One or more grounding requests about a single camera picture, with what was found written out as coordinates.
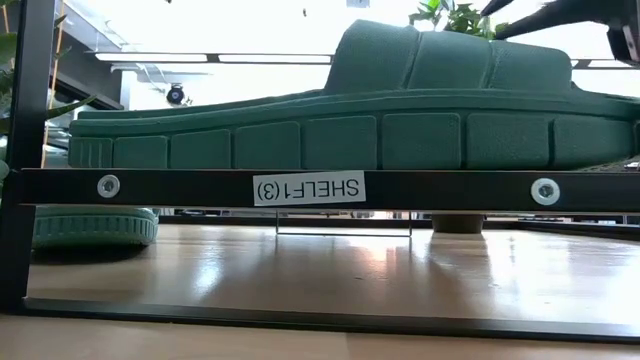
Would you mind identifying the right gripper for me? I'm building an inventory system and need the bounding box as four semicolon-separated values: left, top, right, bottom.
480;0;640;69

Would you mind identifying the silver shelf screw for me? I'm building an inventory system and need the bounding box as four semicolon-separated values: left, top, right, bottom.
530;177;562;207
96;174;122;199

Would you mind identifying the small succulent potted plant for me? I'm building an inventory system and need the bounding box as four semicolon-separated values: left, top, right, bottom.
0;0;97;211

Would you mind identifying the green leafy small tree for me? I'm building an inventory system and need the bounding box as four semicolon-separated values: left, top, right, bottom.
408;0;511;41

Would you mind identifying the black metal wooden shelf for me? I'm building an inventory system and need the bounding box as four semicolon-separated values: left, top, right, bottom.
0;0;640;346

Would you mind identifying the black plant pot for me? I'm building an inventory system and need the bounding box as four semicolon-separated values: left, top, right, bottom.
431;213;486;235

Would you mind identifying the black ceiling light rail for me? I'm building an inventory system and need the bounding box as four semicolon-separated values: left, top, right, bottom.
87;49;335;65

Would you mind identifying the white shelf label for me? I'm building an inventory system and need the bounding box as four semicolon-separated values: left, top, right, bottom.
252;170;367;207

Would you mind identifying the green rubber slide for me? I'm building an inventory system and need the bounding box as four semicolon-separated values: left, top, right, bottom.
31;205;160;250
67;18;640;171

